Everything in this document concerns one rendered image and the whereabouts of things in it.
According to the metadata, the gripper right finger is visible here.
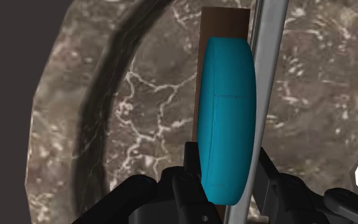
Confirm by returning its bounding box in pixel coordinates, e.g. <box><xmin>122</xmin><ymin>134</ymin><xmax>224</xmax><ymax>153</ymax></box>
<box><xmin>252</xmin><ymin>146</ymin><xmax>358</xmax><ymax>224</ymax></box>

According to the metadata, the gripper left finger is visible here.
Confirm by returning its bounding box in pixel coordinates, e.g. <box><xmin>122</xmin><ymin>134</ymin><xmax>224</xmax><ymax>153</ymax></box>
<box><xmin>71</xmin><ymin>141</ymin><xmax>224</xmax><ymax>224</ymax></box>

